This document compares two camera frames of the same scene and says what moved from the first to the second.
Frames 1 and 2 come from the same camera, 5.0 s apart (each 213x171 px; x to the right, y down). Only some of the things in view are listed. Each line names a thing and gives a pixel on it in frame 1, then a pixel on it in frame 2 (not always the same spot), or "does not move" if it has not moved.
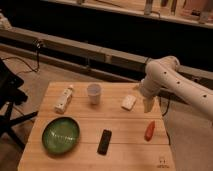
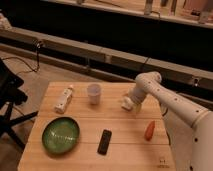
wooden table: [96, 126] does not move
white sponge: [128, 102] does not move
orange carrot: [149, 130] does not move
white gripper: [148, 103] → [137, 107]
